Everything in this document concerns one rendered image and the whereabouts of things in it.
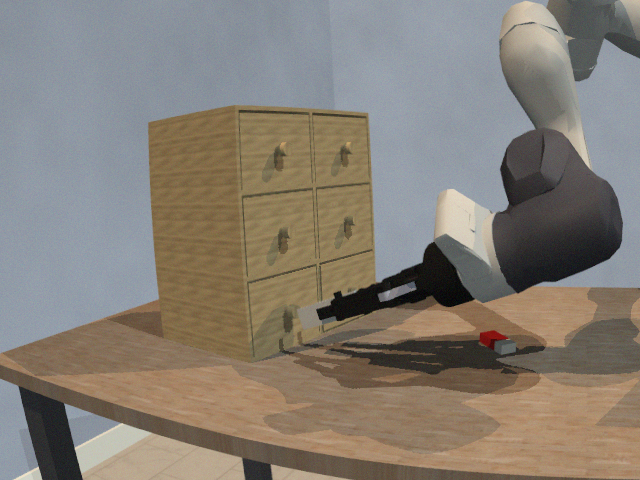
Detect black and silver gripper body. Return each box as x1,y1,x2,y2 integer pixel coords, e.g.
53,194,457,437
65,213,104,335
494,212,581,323
392,242,475,307

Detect wooden drawer front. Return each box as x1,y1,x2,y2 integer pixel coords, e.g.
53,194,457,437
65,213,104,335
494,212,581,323
247,266,319,357
316,184,372,258
242,190,316,277
312,115,369,183
319,251,374,331
239,113,312,190

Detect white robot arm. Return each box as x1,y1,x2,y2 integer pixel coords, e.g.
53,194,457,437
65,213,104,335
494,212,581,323
434,0,640,303

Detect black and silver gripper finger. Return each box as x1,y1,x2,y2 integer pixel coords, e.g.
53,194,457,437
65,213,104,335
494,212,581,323
317,263,432,303
297,266,426,330

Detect small wooden chest of drawers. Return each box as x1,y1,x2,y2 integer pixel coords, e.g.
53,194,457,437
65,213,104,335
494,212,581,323
148,105,376,363

